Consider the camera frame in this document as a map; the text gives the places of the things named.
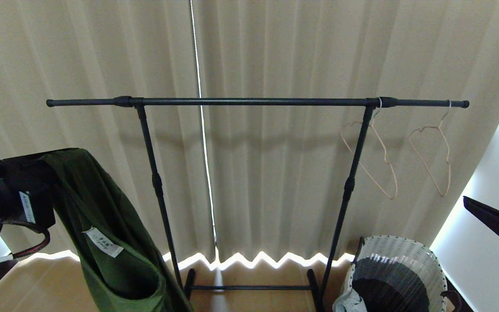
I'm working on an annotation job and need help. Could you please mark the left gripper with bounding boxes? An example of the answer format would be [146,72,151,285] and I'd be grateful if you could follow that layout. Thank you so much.
[0,145,59,237]

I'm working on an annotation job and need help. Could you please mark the pink clothes hanger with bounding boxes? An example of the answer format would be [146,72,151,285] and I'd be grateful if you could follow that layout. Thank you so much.
[341,99,398,200]
[408,101,451,198]

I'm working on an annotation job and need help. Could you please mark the green printed t-shirt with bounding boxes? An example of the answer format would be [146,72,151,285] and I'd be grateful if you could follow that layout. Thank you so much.
[42,148,194,312]

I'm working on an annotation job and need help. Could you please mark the white laundry basket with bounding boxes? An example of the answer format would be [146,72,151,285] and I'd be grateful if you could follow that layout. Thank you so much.
[345,235,462,312]

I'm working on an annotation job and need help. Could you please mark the black clothes rack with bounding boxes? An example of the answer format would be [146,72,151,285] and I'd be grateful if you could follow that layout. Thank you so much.
[46,96,470,312]

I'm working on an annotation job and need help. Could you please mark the pale grey shorts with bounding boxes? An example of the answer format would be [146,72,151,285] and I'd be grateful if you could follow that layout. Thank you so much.
[333,288,368,312]

